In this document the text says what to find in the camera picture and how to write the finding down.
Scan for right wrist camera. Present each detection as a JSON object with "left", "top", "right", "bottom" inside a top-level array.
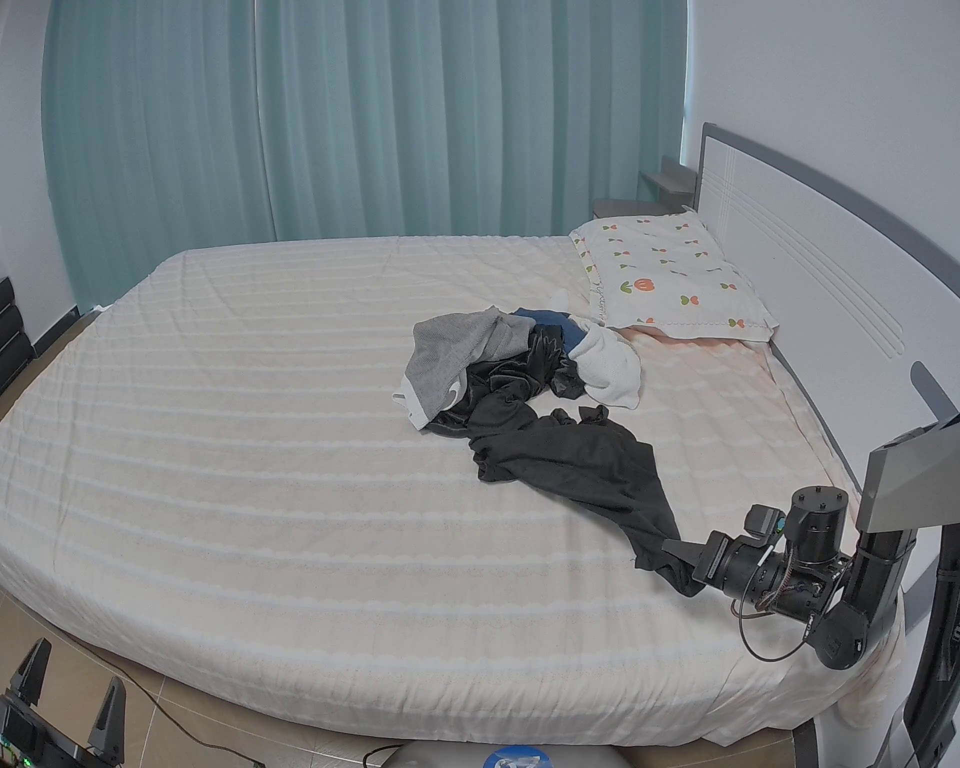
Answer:
[{"left": 742, "top": 505, "right": 789, "bottom": 558}]

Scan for grey bedside table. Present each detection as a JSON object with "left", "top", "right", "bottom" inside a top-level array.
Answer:
[{"left": 592, "top": 156, "right": 700, "bottom": 220}]

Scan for white printed pillow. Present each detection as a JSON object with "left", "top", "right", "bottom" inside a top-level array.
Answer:
[{"left": 570, "top": 212, "right": 781, "bottom": 342}]

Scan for blue-green curtain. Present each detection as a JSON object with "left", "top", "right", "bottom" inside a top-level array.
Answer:
[
  {"left": 255, "top": 0, "right": 691, "bottom": 243},
  {"left": 43, "top": 0, "right": 275, "bottom": 307}
]

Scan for pile of clothes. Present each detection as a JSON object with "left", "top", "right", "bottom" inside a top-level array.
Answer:
[{"left": 390, "top": 303, "right": 644, "bottom": 440}]

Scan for black T-shirt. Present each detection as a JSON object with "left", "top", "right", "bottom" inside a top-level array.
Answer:
[{"left": 468, "top": 386, "right": 708, "bottom": 599}]

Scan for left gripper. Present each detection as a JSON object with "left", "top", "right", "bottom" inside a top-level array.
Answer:
[{"left": 0, "top": 637, "right": 128, "bottom": 768}]

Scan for bed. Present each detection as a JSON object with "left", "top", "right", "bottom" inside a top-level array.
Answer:
[{"left": 0, "top": 122, "right": 960, "bottom": 751}]

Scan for black chest of drawers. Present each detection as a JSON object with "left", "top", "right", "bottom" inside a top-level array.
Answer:
[{"left": 0, "top": 276, "right": 35, "bottom": 395}]

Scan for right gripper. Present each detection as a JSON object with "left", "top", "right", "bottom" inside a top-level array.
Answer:
[{"left": 661, "top": 529, "right": 789, "bottom": 605}]

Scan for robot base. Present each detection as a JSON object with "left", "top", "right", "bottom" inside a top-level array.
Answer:
[{"left": 375, "top": 742, "right": 624, "bottom": 768}]

